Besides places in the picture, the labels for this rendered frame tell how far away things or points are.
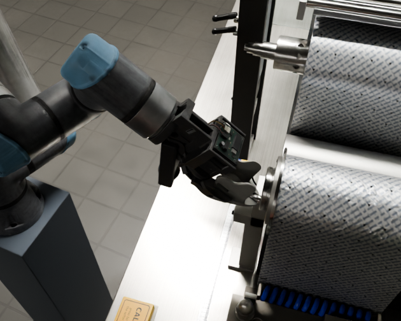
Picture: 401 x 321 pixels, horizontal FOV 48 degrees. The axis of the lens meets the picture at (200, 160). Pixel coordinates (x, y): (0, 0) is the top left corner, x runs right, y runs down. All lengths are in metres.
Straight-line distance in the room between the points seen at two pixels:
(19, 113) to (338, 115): 0.54
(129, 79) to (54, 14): 2.94
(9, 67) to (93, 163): 1.49
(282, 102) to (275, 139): 0.16
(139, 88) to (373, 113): 0.43
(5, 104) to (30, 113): 0.04
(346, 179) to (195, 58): 2.34
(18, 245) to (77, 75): 0.65
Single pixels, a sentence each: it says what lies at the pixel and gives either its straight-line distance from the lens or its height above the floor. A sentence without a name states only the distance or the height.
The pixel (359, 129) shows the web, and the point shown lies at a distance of 0.89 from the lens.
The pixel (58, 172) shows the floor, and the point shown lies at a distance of 2.45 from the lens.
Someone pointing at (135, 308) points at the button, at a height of 0.92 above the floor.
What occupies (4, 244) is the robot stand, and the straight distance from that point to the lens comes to 1.19.
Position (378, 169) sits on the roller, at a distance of 0.86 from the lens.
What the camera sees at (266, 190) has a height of 1.28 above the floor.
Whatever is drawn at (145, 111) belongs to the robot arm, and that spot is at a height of 1.43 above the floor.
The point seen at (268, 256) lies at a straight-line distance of 0.82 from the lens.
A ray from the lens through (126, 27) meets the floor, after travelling 3.30.
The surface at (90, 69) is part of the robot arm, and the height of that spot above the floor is 1.49.
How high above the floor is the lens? 1.87
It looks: 51 degrees down
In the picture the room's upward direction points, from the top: straight up
